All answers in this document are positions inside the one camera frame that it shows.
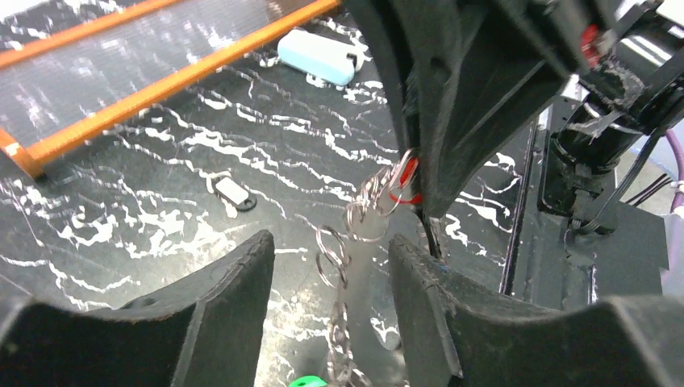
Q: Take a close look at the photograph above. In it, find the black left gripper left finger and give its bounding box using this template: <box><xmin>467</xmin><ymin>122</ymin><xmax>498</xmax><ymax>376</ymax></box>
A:
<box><xmin>1</xmin><ymin>230</ymin><xmax>275</xmax><ymax>386</ymax></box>

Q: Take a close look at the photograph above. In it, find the red key tag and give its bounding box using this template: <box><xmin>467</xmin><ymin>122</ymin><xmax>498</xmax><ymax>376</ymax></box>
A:
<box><xmin>388</xmin><ymin>153</ymin><xmax>422</xmax><ymax>205</ymax></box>

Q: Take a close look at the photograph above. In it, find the black key tag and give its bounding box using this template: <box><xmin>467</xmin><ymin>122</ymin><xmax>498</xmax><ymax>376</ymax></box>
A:
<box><xmin>212</xmin><ymin>177</ymin><xmax>257</xmax><ymax>212</ymax></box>

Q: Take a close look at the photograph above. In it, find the orange wooden two-tier shelf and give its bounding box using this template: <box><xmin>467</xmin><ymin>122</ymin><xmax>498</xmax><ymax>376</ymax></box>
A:
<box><xmin>1</xmin><ymin>1</ymin><xmax>337</xmax><ymax>178</ymax></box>

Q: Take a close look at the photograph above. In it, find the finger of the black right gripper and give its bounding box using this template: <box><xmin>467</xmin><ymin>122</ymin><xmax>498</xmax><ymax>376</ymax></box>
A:
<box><xmin>346</xmin><ymin>1</ymin><xmax>428</xmax><ymax>160</ymax></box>
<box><xmin>411</xmin><ymin>1</ymin><xmax>569</xmax><ymax>217</ymax></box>

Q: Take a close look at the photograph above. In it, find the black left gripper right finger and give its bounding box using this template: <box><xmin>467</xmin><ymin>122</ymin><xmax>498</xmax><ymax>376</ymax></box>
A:
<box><xmin>388</xmin><ymin>235</ymin><xmax>683</xmax><ymax>386</ymax></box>

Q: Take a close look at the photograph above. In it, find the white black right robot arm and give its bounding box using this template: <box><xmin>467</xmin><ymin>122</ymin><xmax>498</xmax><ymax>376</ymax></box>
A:
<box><xmin>347</xmin><ymin>1</ymin><xmax>683</xmax><ymax>222</ymax></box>

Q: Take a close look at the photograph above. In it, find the green headed key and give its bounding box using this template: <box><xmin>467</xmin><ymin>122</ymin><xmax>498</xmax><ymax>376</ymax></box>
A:
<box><xmin>288</xmin><ymin>375</ymin><xmax>327</xmax><ymax>387</ymax></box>

